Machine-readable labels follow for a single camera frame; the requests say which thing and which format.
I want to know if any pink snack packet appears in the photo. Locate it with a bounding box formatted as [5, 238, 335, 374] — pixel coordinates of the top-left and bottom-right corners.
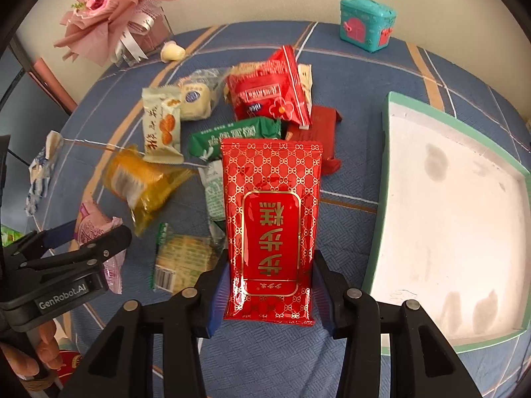
[74, 198, 126, 295]

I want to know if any yellow cake packet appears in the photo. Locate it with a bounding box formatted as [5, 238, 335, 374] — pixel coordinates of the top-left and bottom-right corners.
[104, 147, 193, 236]

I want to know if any green white cracker packet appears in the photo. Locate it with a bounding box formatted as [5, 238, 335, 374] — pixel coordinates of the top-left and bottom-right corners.
[151, 223, 226, 295]

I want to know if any beige nut cake packet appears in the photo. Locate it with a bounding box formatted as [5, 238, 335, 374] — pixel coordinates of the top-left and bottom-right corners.
[142, 85, 185, 166]

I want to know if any light green snack packet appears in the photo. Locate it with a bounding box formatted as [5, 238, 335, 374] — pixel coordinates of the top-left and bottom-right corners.
[199, 160, 225, 243]

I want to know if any cream round pastry packet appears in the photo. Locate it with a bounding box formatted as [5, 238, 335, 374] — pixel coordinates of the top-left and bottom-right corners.
[177, 67, 230, 121]

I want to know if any red gold patterned snack pack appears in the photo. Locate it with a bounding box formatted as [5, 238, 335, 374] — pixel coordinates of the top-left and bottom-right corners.
[220, 138, 323, 326]

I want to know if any left hand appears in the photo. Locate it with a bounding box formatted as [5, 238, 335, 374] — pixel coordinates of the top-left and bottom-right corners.
[1, 320, 62, 377]

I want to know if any blue plaid tablecloth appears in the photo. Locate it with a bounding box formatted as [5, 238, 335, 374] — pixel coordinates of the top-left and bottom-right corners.
[37, 22, 530, 397]

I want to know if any white tray with green rim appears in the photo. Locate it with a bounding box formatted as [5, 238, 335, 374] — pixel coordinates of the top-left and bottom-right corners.
[363, 92, 530, 352]

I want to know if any small cream toy figure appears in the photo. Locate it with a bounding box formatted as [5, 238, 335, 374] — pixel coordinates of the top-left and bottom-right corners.
[160, 40, 186, 63]

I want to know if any pink flower bouquet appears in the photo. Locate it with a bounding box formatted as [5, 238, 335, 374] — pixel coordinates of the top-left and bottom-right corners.
[54, 0, 175, 66]

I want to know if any dark red snack packet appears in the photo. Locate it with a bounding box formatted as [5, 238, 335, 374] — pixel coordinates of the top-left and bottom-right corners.
[283, 105, 342, 175]

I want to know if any red flower snack packet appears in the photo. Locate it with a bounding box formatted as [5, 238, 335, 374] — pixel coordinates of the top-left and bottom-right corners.
[226, 45, 311, 128]

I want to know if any beige biscuit packet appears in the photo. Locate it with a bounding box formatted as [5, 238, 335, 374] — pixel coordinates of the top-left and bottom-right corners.
[228, 62, 313, 110]

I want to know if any teal toy house box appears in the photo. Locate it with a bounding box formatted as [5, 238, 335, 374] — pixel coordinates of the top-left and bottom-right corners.
[339, 0, 397, 53]

